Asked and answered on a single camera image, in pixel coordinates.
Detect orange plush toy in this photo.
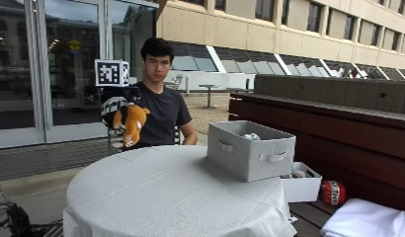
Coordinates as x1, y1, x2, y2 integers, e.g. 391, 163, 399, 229
111, 103, 151, 148

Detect metal chair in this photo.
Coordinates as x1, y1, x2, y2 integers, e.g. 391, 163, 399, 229
105, 126, 185, 153

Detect the person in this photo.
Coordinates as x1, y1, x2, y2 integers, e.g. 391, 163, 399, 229
106, 37, 198, 152

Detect white marker cube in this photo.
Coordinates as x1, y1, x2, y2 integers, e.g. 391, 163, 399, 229
93, 59, 130, 88

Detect glass door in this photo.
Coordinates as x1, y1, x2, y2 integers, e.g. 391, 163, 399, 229
0, 0, 159, 151

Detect pale outdoor chair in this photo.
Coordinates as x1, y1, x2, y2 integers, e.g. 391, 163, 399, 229
162, 74, 185, 91

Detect white tablecloth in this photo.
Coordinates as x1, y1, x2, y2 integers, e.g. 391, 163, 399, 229
61, 144, 298, 237

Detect grey fabric storage box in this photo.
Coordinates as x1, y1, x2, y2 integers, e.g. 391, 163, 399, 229
205, 119, 297, 183

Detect pale items in white box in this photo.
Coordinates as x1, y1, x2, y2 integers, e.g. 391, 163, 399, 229
289, 169, 309, 179

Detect white open box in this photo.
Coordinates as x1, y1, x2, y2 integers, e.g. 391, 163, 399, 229
279, 161, 323, 203

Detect dark wooden bench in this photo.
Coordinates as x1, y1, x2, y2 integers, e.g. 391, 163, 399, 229
227, 74, 405, 237

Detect red plush with white label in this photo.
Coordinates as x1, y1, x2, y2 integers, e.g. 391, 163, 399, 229
319, 180, 347, 207

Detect white folded cloth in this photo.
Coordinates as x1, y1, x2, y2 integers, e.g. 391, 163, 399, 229
319, 197, 405, 237

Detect round pedestal table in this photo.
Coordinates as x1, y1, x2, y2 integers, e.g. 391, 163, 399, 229
197, 84, 221, 110

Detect black cable bundle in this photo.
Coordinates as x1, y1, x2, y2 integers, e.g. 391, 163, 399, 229
0, 200, 63, 237

